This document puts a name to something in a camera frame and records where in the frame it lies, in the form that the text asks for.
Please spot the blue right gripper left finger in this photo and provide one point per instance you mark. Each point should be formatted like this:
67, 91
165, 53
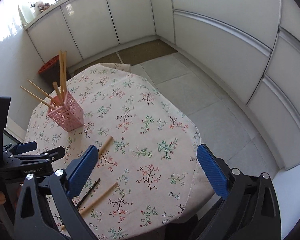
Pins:
79, 170

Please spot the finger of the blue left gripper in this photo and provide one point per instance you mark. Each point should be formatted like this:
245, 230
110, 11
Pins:
25, 147

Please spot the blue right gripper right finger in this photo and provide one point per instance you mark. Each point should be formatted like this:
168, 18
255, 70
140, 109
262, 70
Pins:
215, 169

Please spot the white kitchen cabinets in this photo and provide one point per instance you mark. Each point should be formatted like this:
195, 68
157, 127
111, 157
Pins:
251, 48

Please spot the pink perforated utensil basket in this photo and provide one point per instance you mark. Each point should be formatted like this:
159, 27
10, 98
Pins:
68, 116

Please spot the floral tablecloth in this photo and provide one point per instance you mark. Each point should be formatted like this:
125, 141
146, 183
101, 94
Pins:
152, 155

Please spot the brown trash bin red liner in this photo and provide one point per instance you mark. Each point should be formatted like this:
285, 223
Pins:
51, 70

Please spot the brown floor mat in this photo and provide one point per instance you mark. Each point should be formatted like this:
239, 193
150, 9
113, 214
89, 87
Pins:
133, 55

